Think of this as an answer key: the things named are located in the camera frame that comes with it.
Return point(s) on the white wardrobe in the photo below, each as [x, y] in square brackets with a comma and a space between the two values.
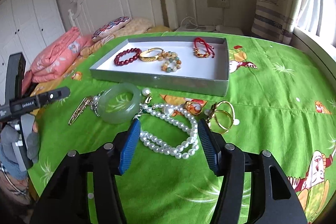
[27, 26]

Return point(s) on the green jade bangle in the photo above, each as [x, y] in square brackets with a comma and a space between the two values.
[119, 104]

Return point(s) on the gold bangle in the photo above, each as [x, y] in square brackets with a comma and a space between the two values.
[152, 54]

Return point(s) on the pink folded quilt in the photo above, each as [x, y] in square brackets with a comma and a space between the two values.
[55, 59]

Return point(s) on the wall socket panel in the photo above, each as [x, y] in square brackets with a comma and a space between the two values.
[221, 4]

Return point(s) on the embroidered round cushion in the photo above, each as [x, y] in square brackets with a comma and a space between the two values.
[110, 28]

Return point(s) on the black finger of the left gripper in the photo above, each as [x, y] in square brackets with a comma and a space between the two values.
[59, 94]

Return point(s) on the yellow patterned pillow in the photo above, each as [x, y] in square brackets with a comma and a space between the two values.
[134, 27]

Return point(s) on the pearl earring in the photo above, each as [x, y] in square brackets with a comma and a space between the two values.
[146, 92]

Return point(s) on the silver rhinestone pearl brooch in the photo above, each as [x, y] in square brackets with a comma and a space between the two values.
[94, 104]

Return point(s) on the green cartoon bed sheet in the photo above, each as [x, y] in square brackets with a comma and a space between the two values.
[283, 102]

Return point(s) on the grey cardboard tray box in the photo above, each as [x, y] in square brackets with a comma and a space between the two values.
[178, 69]

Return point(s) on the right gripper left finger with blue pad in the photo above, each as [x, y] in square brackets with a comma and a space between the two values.
[128, 145]

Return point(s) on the yellow cartoon bed sheet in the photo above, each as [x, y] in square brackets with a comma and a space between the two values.
[37, 88]

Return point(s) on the gold hoop earrings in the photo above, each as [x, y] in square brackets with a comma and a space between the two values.
[220, 117]

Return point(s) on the grey gloved left hand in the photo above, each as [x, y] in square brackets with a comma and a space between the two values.
[20, 144]

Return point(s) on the white wooden headboard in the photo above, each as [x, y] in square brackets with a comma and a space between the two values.
[89, 15]

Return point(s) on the gold safety pin brooch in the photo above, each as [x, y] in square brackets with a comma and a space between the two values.
[87, 101]

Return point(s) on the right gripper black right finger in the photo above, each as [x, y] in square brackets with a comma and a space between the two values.
[212, 144]

